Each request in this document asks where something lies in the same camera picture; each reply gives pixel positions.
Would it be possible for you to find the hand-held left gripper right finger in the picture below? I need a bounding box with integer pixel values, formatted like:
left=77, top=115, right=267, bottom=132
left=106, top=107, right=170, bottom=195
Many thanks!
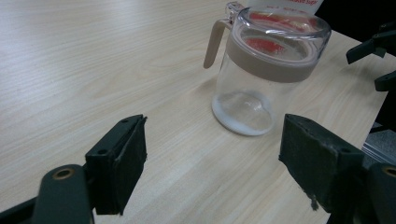
left=278, top=113, right=372, bottom=216

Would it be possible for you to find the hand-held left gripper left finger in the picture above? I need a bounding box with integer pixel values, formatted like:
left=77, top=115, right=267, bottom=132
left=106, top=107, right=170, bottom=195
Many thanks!
left=84, top=114, right=148, bottom=217

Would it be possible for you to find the white sugar bag red print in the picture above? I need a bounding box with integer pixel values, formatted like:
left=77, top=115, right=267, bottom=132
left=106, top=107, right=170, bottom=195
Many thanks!
left=246, top=0, right=325, bottom=15

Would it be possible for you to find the clear jar with beige lid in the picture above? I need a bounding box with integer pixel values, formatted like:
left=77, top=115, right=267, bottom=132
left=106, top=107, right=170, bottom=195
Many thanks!
left=204, top=1, right=332, bottom=137

